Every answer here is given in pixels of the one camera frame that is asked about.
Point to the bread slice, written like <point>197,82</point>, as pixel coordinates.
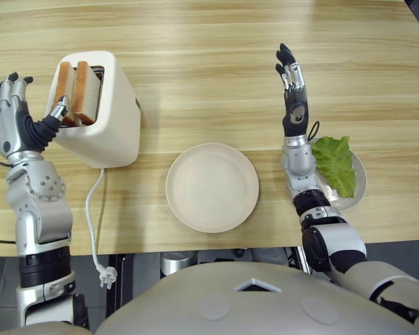
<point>85,90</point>
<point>63,80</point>

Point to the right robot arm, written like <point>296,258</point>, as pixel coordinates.
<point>335,240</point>

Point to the white round plate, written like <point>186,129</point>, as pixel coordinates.
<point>360,188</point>

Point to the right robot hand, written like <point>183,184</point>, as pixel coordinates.
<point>297,115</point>

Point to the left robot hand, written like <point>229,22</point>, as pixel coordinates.
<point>7,118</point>

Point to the green lettuce leaf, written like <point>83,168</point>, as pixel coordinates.
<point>335,164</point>

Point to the cream toaster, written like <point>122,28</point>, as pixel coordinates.
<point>115,115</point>

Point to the cream round plate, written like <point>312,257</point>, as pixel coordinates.
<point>212,188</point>

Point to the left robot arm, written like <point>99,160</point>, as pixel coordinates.
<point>42,216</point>

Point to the robot body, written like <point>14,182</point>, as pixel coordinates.
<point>258,307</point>

